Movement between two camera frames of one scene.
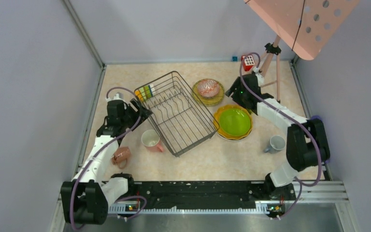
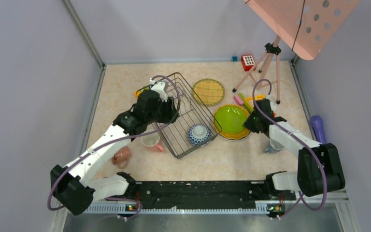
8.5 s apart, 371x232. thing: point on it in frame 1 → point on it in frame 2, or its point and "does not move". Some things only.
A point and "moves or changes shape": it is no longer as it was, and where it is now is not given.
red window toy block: [248, 62] does not move
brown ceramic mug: [121, 154] does not move
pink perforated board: [320, 20] does not move
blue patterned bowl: [208, 88] → [198, 133]
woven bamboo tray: [210, 92] does not move
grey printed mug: [277, 144] does not move
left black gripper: [129, 108] → [170, 110]
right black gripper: [237, 84] → [248, 124]
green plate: [235, 122] moves or changes shape
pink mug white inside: [151, 140] does not move
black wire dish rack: [181, 118] does not move
